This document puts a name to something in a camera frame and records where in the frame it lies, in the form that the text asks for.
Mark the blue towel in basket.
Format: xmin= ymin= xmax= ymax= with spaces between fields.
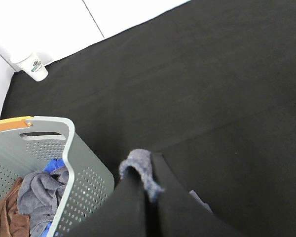
xmin=41 ymin=159 xmax=65 ymax=237

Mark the grey towel in basket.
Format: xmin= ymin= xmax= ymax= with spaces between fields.
xmin=17 ymin=166 xmax=69 ymax=237

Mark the white paper cup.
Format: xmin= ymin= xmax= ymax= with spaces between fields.
xmin=10 ymin=51 xmax=48 ymax=82

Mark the grey microfibre towel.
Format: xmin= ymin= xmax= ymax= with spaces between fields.
xmin=118 ymin=148 xmax=214 ymax=215

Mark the black table cloth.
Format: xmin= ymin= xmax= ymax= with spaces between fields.
xmin=1 ymin=0 xmax=296 ymax=237

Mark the grey perforated plastic basket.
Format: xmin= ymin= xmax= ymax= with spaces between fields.
xmin=0 ymin=116 xmax=114 ymax=237

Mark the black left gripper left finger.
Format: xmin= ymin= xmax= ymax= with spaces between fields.
xmin=68 ymin=168 xmax=147 ymax=237

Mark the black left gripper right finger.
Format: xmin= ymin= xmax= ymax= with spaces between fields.
xmin=151 ymin=153 xmax=244 ymax=237

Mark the wooden basket handle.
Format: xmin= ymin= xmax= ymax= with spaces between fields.
xmin=0 ymin=116 xmax=33 ymax=132

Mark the brown towel in basket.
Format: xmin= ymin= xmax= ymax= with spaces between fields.
xmin=0 ymin=177 xmax=30 ymax=237

